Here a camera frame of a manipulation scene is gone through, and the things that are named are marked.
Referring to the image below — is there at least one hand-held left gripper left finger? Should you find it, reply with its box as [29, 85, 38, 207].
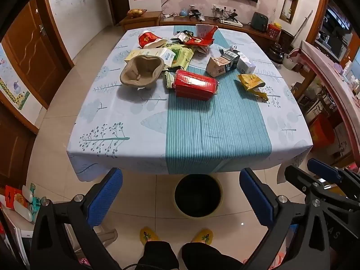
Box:
[29, 167, 124, 270]

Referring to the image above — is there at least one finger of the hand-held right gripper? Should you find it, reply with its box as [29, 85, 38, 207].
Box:
[285, 164, 332, 200]
[307, 158, 360, 185]

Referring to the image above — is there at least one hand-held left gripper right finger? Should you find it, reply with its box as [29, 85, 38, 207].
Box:
[239, 167, 349, 270]

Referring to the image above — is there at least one round trash bin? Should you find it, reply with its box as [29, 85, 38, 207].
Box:
[174, 174, 224, 218]

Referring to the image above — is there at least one yellow snack wrapper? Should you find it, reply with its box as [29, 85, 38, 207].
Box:
[237, 73, 269, 102]

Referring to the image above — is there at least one white purple box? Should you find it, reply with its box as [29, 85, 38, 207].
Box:
[238, 53, 256, 75]

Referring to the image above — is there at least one red rectangular box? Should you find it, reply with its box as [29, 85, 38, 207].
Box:
[173, 69, 219, 102]

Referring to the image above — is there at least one black barcode box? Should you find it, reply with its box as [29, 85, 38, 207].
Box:
[219, 49, 241, 72]

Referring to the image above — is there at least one brown carton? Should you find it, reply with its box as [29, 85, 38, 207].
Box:
[206, 56, 229, 78]

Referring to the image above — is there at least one black gold wrapper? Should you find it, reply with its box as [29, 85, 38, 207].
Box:
[173, 30, 194, 44]

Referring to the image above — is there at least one red bucket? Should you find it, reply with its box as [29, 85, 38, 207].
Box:
[312, 114, 335, 149]

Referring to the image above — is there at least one yellow slipper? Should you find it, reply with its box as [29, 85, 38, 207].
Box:
[191, 229, 214, 244]
[140, 226, 161, 245]

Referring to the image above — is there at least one person's right leg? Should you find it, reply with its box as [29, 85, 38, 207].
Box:
[181, 242, 245, 270]

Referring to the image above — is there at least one person's leg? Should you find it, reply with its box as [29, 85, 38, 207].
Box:
[136, 240, 180, 270]
[181, 242, 245, 270]

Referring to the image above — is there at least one person's left leg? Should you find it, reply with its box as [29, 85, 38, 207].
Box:
[136, 240, 180, 270]

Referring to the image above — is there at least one leaf print striped tablecloth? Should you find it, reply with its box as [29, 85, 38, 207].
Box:
[67, 25, 314, 183]

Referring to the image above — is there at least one wooden counter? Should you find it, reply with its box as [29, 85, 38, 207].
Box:
[299, 41, 360, 169]

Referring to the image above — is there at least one brown wooden door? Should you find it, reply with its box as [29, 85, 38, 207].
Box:
[0, 101, 37, 180]

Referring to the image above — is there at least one white pot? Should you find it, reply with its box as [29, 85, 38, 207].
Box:
[283, 52, 296, 68]

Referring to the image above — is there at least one dark ceramic jar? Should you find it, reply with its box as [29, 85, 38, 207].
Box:
[268, 43, 284, 64]

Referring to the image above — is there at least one brown pulp tray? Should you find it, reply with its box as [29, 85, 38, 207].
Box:
[120, 56, 165, 90]

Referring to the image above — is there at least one broom stick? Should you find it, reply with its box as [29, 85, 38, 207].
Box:
[291, 10, 313, 48]

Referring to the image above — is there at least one red storage box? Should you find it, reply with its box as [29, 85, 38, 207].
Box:
[267, 24, 282, 38]

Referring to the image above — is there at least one flattened pale yellow carton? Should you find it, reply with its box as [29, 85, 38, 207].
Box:
[124, 48, 176, 68]

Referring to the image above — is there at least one long wooden cabinet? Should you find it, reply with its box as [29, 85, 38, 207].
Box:
[160, 15, 282, 44]

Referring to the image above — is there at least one dark grey appliance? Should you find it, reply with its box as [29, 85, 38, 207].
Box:
[251, 12, 269, 31]

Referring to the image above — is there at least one yellow green packet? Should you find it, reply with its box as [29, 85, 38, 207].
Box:
[164, 45, 196, 89]

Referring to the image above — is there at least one red white paper bowl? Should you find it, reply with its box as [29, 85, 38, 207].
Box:
[138, 30, 169, 50]

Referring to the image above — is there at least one white set-top box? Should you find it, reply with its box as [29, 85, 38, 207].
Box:
[218, 17, 244, 28]

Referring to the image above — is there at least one small wooden cabinet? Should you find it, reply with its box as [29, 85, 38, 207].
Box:
[121, 11, 163, 33]

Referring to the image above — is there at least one dark doorway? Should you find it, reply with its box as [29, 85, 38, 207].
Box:
[105, 0, 131, 26]

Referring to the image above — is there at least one giraffe wall poster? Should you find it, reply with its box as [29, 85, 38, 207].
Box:
[0, 43, 31, 110]

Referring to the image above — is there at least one brown door with handle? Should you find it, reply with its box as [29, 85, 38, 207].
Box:
[1, 0, 74, 110]

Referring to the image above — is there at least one wall niche shelf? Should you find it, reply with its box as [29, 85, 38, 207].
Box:
[279, 0, 299, 24]

